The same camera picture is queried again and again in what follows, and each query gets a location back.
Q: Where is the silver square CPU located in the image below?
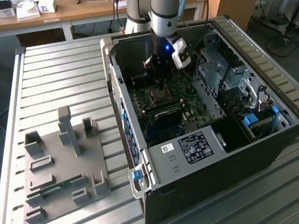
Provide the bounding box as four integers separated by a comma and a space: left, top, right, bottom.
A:
152, 89, 169, 101

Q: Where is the CPU socket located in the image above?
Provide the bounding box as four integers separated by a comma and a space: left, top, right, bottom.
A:
148, 84, 171, 103

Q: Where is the black RAM slot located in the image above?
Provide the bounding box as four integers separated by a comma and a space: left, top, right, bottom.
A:
143, 99, 187, 116

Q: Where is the silver metal drive cage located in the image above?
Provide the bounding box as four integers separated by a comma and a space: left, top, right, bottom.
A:
187, 25, 259, 122

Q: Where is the green motherboard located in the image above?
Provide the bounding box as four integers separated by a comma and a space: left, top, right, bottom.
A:
126, 64, 213, 150

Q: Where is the white barcode sticker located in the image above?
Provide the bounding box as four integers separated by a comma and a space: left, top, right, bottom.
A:
160, 142, 176, 154

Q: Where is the long wooden desk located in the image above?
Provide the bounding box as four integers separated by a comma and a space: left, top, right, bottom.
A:
0, 0, 212, 49

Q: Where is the black printed PSU label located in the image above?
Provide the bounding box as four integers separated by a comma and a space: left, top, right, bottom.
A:
176, 129, 215, 166

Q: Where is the blue disk carrier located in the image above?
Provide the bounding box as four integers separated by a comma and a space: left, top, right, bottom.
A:
242, 113, 261, 129

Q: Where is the grey power supply unit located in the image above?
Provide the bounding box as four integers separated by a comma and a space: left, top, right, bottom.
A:
140, 125, 223, 189

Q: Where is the blue case latch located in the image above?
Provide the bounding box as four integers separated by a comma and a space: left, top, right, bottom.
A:
130, 169, 144, 185

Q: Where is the small blue plastic clip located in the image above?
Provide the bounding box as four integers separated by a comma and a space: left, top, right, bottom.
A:
270, 105, 281, 118

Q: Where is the black equipment stand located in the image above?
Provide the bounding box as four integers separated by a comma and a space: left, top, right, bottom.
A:
278, 0, 299, 48

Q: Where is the open black PC case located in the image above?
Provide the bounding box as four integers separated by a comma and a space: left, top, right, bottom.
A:
97, 6, 299, 224

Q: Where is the white round-topped box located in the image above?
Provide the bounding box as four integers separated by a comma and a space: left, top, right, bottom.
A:
14, 0, 42, 23

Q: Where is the grey plastic parts rack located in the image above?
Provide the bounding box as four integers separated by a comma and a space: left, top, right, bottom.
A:
10, 102, 116, 224

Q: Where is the white box black print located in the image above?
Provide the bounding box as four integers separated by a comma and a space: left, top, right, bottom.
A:
0, 7, 16, 19

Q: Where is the green RAM stick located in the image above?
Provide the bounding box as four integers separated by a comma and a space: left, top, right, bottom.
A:
39, 178, 74, 196

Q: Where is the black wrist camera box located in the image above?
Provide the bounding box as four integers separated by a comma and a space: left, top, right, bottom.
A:
142, 55, 159, 71

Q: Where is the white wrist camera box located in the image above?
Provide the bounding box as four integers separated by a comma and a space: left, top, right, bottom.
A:
170, 35, 197, 71

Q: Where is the black cable orange plug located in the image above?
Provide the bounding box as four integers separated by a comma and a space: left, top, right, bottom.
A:
112, 0, 129, 36

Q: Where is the black wire bundle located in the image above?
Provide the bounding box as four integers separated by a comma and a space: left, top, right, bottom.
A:
253, 84, 276, 112

